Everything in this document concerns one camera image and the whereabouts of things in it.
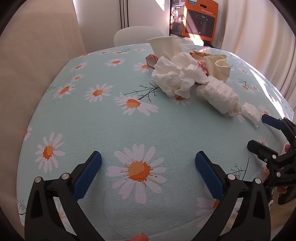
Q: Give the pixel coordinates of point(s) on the white cabinet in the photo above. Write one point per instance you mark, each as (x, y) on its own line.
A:
(143, 14)

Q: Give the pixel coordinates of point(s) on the small clear plastic wrapper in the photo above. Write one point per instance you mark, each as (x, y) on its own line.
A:
(251, 113)

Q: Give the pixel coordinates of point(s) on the crumpled pink floral wrapper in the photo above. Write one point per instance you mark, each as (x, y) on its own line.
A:
(203, 67)

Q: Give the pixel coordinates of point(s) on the orange appliance box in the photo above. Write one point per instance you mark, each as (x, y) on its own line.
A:
(198, 20)

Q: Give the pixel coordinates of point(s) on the black printed box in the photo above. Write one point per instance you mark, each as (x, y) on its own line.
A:
(177, 16)

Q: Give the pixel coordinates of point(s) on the cream paper bag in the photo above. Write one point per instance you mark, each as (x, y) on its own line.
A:
(164, 47)
(219, 67)

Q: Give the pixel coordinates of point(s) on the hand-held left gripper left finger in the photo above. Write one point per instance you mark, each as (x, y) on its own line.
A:
(89, 176)

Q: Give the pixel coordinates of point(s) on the white chair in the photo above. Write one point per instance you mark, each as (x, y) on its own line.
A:
(134, 36)

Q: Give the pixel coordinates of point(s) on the person's right hand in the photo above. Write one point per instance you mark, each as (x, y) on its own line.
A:
(287, 148)

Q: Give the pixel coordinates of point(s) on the crumpled cream paper bag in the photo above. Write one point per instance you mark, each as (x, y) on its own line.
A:
(164, 47)

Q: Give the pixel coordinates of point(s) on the pink snack packet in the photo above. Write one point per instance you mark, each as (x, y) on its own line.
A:
(151, 60)

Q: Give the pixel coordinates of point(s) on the daisy print tablecloth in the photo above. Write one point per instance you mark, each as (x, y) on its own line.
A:
(92, 129)

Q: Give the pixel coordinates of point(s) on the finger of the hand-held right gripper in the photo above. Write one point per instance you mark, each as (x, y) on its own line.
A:
(272, 121)
(261, 150)

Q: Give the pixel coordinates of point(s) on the white curtain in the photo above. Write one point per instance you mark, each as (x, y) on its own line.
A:
(254, 30)

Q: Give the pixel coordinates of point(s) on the crumpled white tissue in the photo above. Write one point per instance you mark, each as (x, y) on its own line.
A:
(175, 76)

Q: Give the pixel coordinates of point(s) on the crumpled clear plastic bag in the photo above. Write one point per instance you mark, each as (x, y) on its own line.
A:
(219, 95)

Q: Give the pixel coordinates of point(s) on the person's left hand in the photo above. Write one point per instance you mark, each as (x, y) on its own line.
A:
(138, 237)

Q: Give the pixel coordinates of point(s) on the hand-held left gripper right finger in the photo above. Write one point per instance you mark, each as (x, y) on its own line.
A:
(209, 178)

